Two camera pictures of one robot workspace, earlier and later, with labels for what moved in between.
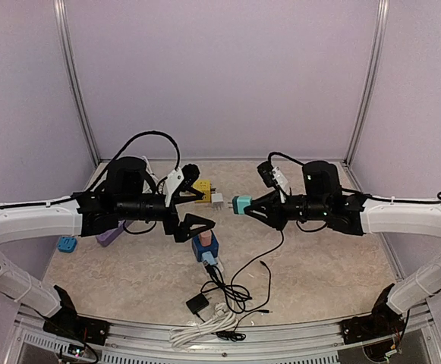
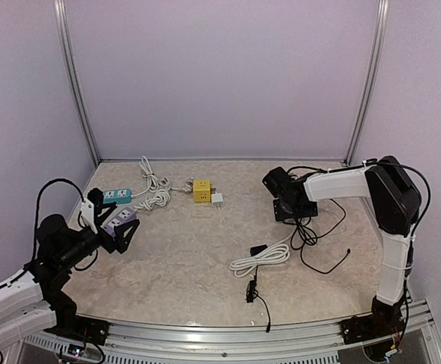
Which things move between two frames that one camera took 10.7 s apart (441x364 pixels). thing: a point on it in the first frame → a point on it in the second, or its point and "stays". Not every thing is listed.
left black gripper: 171,227 → 118,242
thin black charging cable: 242,267 → 316,239
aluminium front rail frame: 417,341 stays
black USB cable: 236,295 → 303,234
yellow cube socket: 204,186 stays
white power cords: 221,319 → 158,194
